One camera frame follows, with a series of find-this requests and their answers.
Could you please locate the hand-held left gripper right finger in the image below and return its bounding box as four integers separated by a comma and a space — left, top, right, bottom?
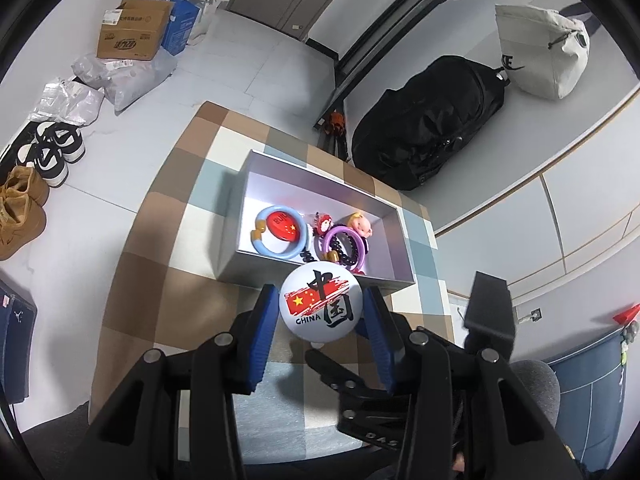
363, 287, 583, 480

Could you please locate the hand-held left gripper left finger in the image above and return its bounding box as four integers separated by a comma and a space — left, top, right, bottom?
87, 284, 280, 480

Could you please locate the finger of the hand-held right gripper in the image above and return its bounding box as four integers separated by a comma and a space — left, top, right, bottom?
304, 348, 386, 402

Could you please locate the white round badge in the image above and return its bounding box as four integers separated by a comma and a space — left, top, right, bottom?
278, 261, 364, 343

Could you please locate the red round badge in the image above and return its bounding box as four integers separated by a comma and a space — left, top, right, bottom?
266, 211, 301, 244

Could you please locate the purple ring bracelet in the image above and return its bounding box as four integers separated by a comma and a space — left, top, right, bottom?
318, 225, 370, 267

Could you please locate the silver rectangular box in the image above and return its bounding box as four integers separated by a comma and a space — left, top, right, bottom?
217, 149, 416, 291

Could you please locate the grey fabric cushion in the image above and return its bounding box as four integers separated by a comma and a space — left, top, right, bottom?
510, 360, 560, 432

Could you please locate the checkered tablecloth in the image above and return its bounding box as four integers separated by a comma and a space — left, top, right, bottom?
90, 101, 456, 441

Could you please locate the pink pig figurine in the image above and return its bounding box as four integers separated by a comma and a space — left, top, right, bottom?
347, 211, 375, 241

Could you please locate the blue hanging cloth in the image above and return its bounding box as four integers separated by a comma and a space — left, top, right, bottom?
545, 327, 629, 471

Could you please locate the small cartoon figurine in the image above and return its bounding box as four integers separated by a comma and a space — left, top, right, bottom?
312, 211, 337, 236

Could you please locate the black backpack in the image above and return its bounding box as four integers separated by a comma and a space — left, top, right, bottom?
351, 55, 511, 192

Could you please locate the folded tripod with orange part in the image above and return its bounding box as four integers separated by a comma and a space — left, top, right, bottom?
314, 110, 351, 161

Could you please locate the white tote bag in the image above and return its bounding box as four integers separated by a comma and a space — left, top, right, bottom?
495, 4, 591, 101

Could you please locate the tan shoe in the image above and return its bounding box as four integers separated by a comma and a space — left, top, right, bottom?
0, 165, 51, 207
0, 195, 47, 261

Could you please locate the grey plastic parcel bag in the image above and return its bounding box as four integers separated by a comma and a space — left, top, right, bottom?
71, 50, 178, 113

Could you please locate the silver plastic bag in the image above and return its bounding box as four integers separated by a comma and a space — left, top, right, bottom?
27, 77, 106, 128

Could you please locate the dark metal door track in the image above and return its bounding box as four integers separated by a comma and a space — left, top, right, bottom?
335, 0, 466, 77

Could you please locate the white plastic bag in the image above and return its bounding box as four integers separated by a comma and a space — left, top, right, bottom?
187, 0, 217, 43

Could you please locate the blue cardboard box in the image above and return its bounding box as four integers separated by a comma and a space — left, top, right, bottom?
138, 0, 202, 56

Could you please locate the brown cardboard box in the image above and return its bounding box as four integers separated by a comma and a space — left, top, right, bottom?
96, 0, 175, 61

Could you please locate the blue ring bracelet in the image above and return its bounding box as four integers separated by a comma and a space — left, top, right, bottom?
250, 205, 312, 260

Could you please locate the black spiral hair tie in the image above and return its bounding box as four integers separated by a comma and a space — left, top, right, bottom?
345, 240, 371, 274
327, 236, 352, 262

